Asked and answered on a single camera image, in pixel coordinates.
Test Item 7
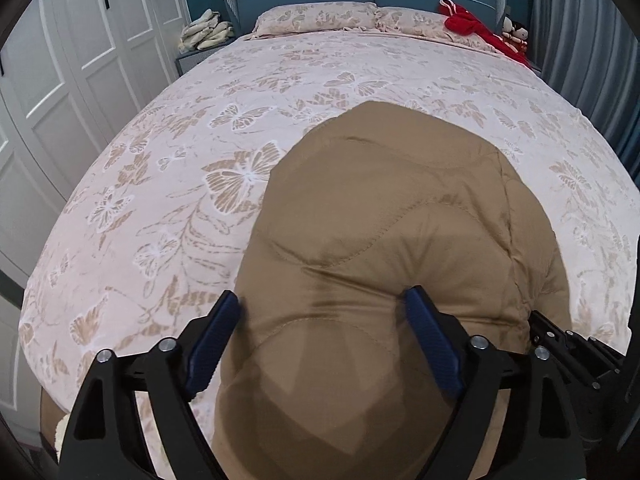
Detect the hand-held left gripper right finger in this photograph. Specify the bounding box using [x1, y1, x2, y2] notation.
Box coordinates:
[404, 285, 587, 480]

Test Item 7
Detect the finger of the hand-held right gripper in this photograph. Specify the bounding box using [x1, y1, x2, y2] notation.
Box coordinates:
[527, 310, 627, 397]

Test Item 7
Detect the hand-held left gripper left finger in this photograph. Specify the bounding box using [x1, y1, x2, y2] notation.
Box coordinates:
[59, 290, 241, 480]

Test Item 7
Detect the tan puffer jacket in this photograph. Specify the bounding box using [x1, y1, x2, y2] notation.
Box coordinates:
[212, 101, 573, 480]

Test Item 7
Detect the butterfly print bed blanket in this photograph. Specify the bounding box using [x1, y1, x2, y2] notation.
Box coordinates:
[19, 27, 638, 480]

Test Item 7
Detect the blue nightstand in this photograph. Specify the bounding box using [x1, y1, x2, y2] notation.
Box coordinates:
[174, 37, 241, 78]

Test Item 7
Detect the pile of folded cream cloths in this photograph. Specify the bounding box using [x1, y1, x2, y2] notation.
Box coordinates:
[179, 9, 236, 53]

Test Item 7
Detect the white panelled wardrobe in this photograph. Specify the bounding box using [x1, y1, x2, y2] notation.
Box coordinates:
[0, 0, 191, 311]

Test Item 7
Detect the grey blue curtain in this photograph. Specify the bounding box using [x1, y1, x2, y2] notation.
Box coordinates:
[527, 0, 640, 181]

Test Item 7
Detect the red knitted cloth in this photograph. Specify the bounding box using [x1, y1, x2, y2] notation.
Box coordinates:
[437, 0, 536, 68]

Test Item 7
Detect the small plush doll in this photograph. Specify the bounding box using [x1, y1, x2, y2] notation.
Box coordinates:
[502, 16, 531, 53]

